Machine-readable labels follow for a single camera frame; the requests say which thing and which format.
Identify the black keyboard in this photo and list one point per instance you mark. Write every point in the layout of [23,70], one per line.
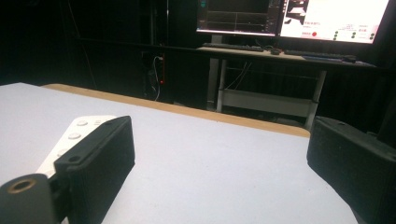
[233,46]
[320,54]

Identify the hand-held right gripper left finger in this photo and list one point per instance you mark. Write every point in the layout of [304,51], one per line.
[99,161]

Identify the black computer mouse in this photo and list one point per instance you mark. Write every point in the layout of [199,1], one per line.
[275,51]

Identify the white-screen monitor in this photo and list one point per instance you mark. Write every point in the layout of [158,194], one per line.
[334,18]

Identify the power strip with red light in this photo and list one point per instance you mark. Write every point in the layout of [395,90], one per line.
[162,71]

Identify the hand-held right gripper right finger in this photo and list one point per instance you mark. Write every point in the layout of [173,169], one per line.
[358,168]

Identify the wooden desk with metal frame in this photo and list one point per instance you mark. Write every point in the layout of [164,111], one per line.
[267,102]

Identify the dark-screen monitor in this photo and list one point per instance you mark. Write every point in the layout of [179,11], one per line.
[238,15]

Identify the white remote control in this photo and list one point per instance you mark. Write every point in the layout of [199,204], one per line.
[73,137]

